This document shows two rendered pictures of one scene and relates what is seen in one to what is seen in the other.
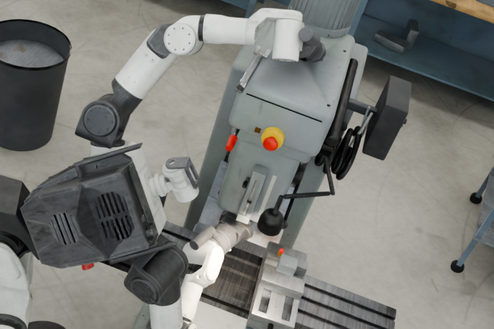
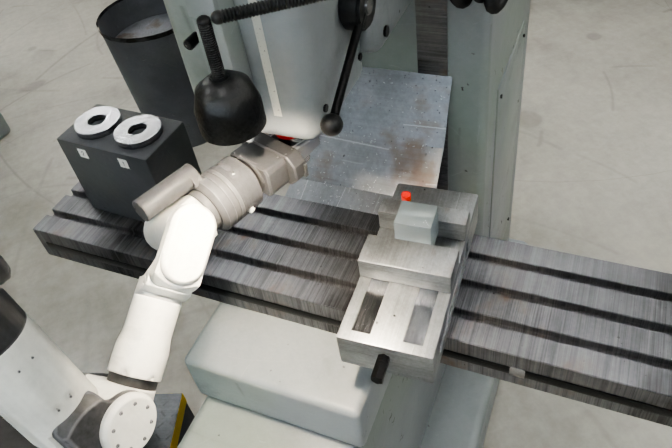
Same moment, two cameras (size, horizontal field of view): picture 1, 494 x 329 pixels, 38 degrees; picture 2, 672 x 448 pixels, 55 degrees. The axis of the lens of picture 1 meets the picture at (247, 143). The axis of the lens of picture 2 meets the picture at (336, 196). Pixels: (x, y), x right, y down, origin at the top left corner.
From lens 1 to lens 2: 153 cm
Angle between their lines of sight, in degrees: 21
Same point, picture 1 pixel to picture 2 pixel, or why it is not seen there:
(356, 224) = (649, 153)
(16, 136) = not seen: hidden behind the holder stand
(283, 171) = not seen: outside the picture
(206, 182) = not seen: hidden behind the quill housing
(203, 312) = (281, 339)
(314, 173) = (467, 33)
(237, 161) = not seen: outside the picture
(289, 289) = (420, 274)
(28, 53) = (163, 27)
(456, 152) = not seen: outside the picture
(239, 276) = (342, 260)
